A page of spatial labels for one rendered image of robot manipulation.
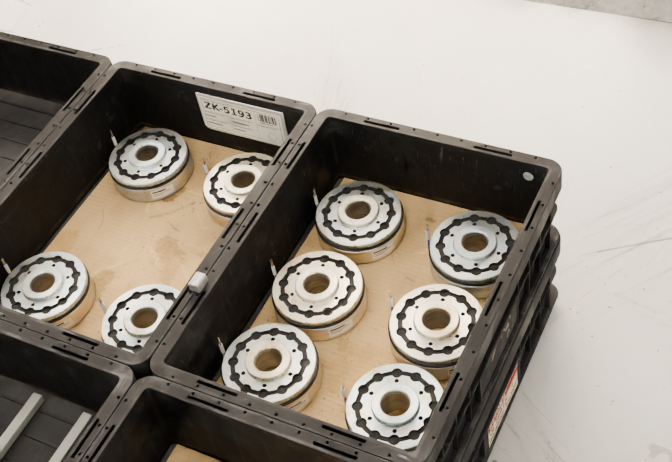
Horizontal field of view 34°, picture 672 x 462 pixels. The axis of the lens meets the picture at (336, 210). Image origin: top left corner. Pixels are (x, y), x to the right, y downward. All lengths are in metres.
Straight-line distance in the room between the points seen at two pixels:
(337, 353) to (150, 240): 0.30
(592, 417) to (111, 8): 1.11
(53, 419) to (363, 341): 0.34
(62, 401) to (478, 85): 0.78
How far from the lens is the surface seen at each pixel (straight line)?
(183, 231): 1.34
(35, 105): 1.60
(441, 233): 1.24
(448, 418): 1.02
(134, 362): 1.11
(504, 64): 1.68
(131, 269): 1.32
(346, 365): 1.18
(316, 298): 1.19
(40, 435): 1.23
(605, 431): 1.28
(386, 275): 1.24
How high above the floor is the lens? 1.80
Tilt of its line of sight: 47 degrees down
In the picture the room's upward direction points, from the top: 12 degrees counter-clockwise
